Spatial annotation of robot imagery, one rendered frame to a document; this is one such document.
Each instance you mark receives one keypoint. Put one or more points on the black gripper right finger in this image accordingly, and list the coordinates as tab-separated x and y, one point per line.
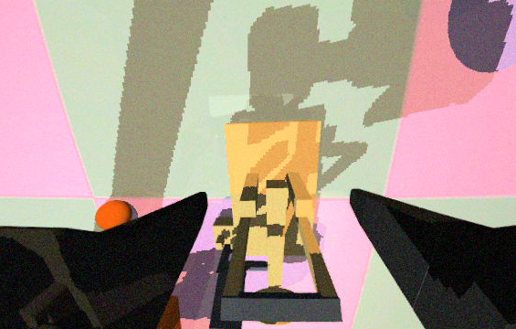
454	273

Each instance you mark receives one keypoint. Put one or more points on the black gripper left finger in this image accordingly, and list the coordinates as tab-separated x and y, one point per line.
122	277

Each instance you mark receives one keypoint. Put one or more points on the orange and brown ball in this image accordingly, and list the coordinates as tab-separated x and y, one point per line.
113	214

